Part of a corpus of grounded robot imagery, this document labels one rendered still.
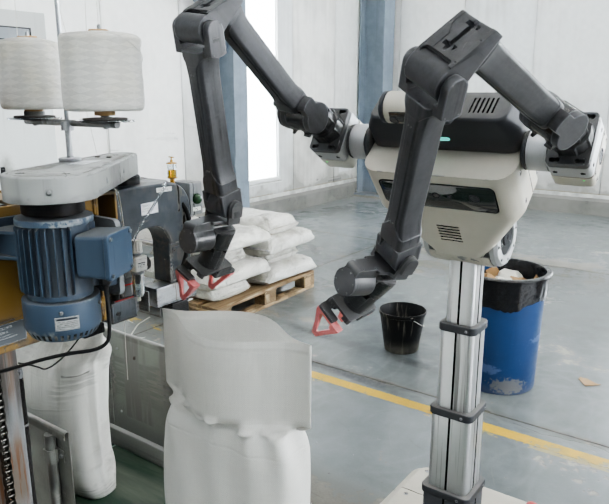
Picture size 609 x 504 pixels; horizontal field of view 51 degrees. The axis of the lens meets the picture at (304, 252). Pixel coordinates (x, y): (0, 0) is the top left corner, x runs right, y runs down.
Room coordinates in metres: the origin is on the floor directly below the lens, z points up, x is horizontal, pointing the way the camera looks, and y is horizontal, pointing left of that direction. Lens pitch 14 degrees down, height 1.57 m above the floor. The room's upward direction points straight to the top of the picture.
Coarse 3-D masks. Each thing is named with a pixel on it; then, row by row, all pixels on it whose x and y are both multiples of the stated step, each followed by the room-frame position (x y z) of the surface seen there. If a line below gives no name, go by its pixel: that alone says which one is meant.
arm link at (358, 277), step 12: (372, 252) 1.23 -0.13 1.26; (348, 264) 1.17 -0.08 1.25; (360, 264) 1.17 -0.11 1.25; (372, 264) 1.18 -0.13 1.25; (384, 264) 1.21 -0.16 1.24; (408, 264) 1.17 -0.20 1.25; (336, 276) 1.18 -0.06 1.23; (348, 276) 1.16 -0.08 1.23; (360, 276) 1.15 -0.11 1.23; (372, 276) 1.18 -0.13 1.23; (396, 276) 1.18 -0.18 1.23; (336, 288) 1.18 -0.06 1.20; (348, 288) 1.16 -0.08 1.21; (360, 288) 1.16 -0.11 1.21; (372, 288) 1.18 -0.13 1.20
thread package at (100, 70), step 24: (72, 48) 1.31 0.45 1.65; (96, 48) 1.31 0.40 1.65; (120, 48) 1.33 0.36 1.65; (72, 72) 1.31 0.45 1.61; (96, 72) 1.31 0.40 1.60; (120, 72) 1.33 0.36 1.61; (72, 96) 1.31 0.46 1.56; (96, 96) 1.30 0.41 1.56; (120, 96) 1.32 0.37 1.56; (144, 96) 1.40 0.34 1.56
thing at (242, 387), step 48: (192, 336) 1.38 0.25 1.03; (240, 336) 1.54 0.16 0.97; (288, 336) 1.38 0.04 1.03; (192, 384) 1.39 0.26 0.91; (240, 384) 1.33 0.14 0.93; (288, 384) 1.33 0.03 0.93; (192, 432) 1.41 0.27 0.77; (240, 432) 1.32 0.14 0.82; (288, 432) 1.32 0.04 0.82; (192, 480) 1.40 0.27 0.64; (240, 480) 1.32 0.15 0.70; (288, 480) 1.29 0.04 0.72
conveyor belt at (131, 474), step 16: (112, 448) 1.99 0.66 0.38; (128, 464) 1.89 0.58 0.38; (144, 464) 1.89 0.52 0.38; (128, 480) 1.80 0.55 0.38; (144, 480) 1.80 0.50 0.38; (160, 480) 1.80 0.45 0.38; (80, 496) 1.72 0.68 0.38; (112, 496) 1.72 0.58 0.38; (128, 496) 1.72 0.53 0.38; (144, 496) 1.72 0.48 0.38; (160, 496) 1.72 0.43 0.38
